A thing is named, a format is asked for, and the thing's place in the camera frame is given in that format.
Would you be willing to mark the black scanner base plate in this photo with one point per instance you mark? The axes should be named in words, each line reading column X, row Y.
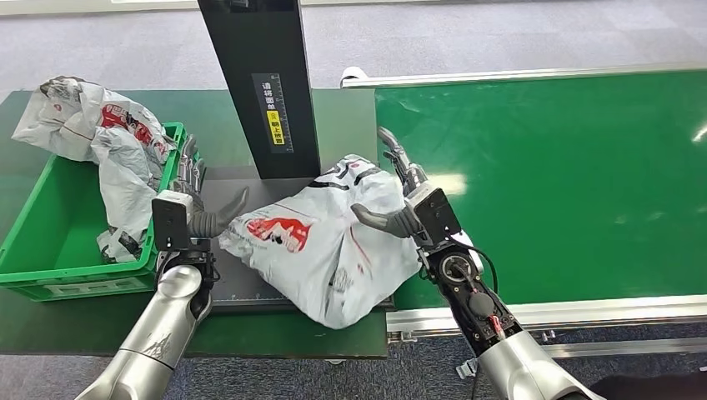
column 243, row 281

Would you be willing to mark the dark green table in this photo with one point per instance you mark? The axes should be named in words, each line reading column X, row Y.
column 265, row 337

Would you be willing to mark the metal conveyor bracket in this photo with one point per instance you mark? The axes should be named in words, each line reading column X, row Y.
column 468, row 368

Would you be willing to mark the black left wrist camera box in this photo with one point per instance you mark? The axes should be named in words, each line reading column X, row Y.
column 171, row 221

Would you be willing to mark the green plastic crate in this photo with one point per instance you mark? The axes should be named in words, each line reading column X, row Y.
column 61, row 237

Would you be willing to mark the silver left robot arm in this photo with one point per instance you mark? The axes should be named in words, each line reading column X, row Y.
column 154, row 331

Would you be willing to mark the crumpled white grey courier package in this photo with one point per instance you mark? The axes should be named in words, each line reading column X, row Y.
column 119, row 160

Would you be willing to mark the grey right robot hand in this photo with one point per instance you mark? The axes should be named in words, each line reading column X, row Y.
column 395, row 221

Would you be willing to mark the green conveyor belt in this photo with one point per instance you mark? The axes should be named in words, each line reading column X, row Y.
column 580, row 149

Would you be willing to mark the wide aluminium conveyor rail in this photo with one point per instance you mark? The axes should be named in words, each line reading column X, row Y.
column 607, row 312

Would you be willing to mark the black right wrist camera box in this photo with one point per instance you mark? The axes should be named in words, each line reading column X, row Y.
column 436, row 215

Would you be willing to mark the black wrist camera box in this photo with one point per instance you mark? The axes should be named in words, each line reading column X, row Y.
column 436, row 215
column 171, row 221

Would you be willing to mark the thin aluminium conveyor rail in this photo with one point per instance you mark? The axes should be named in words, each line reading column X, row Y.
column 497, row 76

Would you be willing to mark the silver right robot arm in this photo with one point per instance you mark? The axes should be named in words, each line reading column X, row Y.
column 513, row 353

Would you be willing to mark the white plastic courier package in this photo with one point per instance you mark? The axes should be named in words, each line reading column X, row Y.
column 320, row 248

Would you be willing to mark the black scanner column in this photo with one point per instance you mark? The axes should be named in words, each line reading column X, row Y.
column 254, row 50

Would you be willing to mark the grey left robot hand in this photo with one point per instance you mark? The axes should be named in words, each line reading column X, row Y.
column 212, row 221

